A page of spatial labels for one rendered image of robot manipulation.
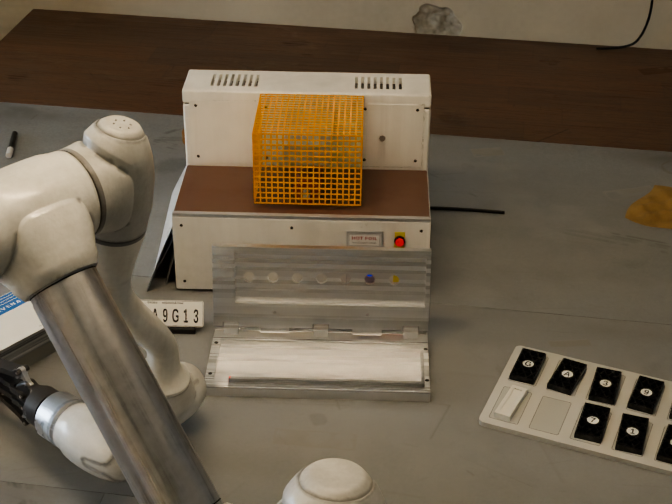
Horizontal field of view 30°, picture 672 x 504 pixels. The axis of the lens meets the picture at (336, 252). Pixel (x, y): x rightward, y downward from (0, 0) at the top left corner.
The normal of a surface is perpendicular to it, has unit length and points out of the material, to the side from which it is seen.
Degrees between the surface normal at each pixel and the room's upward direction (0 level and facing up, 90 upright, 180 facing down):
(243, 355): 0
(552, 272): 0
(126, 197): 94
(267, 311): 79
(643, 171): 0
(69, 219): 54
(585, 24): 90
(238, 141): 90
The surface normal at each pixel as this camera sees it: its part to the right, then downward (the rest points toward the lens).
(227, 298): -0.03, 0.34
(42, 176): 0.37, -0.60
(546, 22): -0.15, 0.51
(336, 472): 0.07, -0.91
